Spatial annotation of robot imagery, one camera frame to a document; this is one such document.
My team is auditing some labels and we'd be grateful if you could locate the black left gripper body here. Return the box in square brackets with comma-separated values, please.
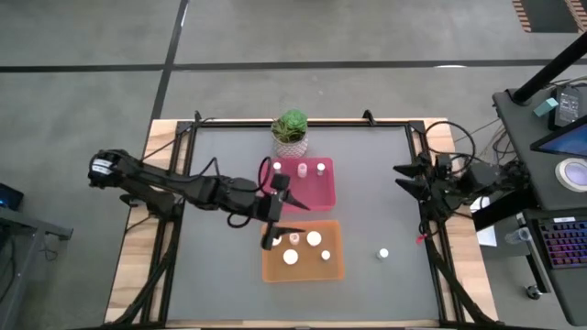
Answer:
[247, 192, 279, 226]

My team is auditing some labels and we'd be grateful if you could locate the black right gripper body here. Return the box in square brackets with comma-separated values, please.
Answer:
[429, 167, 460, 205]

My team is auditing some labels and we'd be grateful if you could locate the pink translucent plastic bin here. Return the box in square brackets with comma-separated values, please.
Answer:
[260, 157, 338, 213]

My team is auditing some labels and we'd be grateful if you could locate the orange translucent plastic bin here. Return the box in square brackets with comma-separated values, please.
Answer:
[260, 218, 346, 283]

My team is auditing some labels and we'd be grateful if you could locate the potted succulent in patterned pot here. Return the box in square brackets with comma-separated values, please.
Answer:
[270, 108, 310, 160]

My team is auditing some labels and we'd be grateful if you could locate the white paper sheet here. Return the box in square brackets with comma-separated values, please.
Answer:
[467, 203, 498, 248]

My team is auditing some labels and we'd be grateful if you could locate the grey side desk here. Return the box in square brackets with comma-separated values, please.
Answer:
[493, 86, 587, 327]

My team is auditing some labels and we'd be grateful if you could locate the clear plastic tube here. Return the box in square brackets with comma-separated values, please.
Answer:
[504, 227, 533, 246]

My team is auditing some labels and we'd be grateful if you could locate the white tape roll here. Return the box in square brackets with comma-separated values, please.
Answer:
[554, 158, 587, 193]

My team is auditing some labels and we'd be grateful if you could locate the teal box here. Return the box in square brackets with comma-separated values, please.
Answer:
[533, 97, 559, 117]

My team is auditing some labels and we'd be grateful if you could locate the blue-screen monitor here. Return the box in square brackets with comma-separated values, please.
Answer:
[530, 115, 587, 160]

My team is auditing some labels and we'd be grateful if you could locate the backlit keyboard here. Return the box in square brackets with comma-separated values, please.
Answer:
[537, 215, 587, 270]

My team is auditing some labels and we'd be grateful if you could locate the black power adapter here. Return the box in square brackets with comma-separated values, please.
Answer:
[548, 85, 586, 131]

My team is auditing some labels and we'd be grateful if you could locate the black pole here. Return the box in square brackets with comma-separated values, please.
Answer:
[511, 31, 587, 105]

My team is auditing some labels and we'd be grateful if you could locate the dark mat brick border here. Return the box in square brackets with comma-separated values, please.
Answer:
[512, 0, 587, 34]

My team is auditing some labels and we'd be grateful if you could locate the grey metal desk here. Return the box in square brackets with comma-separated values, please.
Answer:
[0, 204, 74, 330]

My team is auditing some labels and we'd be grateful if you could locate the blue device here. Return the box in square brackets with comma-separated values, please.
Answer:
[0, 181, 25, 212]

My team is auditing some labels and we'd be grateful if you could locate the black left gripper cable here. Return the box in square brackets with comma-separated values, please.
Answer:
[258, 155, 272, 198]

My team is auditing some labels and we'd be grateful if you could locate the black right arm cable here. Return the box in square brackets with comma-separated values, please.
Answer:
[424, 119, 478, 184]

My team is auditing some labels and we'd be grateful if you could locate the floor cable bundle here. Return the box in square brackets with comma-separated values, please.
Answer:
[458, 116, 519, 178]

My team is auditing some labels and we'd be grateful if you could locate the black aluminium table frame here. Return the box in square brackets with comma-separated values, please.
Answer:
[104, 108, 501, 330]

